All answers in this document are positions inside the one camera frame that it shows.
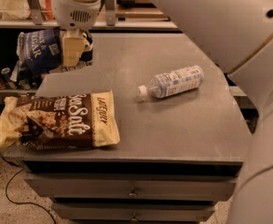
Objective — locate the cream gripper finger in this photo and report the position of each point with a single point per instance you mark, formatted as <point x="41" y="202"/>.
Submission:
<point x="73" y="44"/>

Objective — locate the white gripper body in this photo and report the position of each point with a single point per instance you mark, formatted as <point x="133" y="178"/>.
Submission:
<point x="75" y="12"/>

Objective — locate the blue chip bag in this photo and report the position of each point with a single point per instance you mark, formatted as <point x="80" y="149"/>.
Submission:
<point x="40" y="52"/>

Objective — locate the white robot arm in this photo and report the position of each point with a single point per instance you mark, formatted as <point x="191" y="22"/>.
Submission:
<point x="237" y="35"/>

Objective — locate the orange white plastic bag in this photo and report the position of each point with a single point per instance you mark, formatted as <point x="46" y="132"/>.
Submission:
<point x="19" y="9"/>

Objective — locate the brown sea salt chip bag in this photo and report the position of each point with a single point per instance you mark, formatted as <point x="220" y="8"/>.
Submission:
<point x="57" y="123"/>

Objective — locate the blue soda can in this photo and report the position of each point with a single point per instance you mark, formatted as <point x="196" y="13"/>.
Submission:
<point x="6" y="74"/>

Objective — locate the clear plastic water bottle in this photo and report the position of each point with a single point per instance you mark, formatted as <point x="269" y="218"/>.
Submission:
<point x="174" y="82"/>

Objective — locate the grey drawer cabinet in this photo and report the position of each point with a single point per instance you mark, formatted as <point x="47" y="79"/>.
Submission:
<point x="182" y="154"/>

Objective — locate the upper drawer knob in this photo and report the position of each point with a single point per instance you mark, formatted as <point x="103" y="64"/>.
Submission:
<point x="132" y="194"/>

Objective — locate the drawer knob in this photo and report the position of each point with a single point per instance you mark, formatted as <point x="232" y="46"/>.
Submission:
<point x="134" y="219"/>
<point x="132" y="194"/>

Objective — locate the lower drawer knob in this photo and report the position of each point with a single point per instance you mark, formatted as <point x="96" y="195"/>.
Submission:
<point x="134" y="219"/>

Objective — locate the middle metal bracket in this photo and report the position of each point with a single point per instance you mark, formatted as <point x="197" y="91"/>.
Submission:
<point x="110" y="12"/>

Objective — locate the metal bracket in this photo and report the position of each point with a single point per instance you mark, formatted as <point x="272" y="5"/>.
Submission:
<point x="36" y="11"/>
<point x="110" y="12"/>

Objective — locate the left metal bracket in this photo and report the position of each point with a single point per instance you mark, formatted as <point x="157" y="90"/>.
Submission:
<point x="36" y="11"/>

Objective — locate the long grey shelf rail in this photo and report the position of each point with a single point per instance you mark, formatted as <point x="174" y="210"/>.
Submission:
<point x="161" y="26"/>

